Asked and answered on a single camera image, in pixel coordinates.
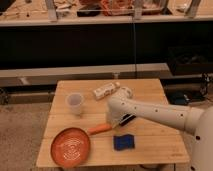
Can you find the orange carrot shaped pepper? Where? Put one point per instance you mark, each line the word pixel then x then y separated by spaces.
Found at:
pixel 99 129

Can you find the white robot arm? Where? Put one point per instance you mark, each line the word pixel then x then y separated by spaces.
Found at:
pixel 192 120

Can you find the white toy bottle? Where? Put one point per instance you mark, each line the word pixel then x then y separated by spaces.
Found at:
pixel 105 90

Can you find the wooden table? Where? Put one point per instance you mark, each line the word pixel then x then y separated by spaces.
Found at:
pixel 154 143

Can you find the translucent plastic cup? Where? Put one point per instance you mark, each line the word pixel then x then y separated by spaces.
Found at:
pixel 74 102

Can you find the blue sponge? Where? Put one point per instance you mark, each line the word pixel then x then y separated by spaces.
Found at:
pixel 123 142

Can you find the orange ribbed plate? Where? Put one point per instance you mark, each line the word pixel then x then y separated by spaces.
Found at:
pixel 70 147

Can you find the black bin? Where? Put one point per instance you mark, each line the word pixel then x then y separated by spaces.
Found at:
pixel 189 60

